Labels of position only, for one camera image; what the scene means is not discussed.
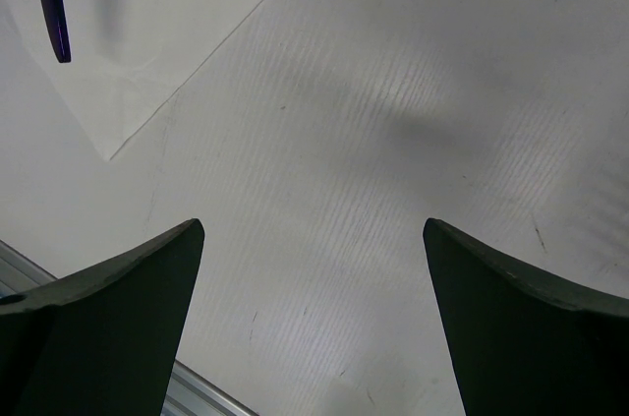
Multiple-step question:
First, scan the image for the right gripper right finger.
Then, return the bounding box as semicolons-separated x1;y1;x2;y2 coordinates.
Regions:
423;218;628;415

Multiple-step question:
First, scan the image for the white paper napkin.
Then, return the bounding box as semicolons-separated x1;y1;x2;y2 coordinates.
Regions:
1;0;262;159

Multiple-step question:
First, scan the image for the aluminium front rail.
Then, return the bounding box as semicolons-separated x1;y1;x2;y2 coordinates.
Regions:
1;233;252;415

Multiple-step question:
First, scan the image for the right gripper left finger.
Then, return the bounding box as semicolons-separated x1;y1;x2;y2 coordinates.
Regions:
1;219;204;415

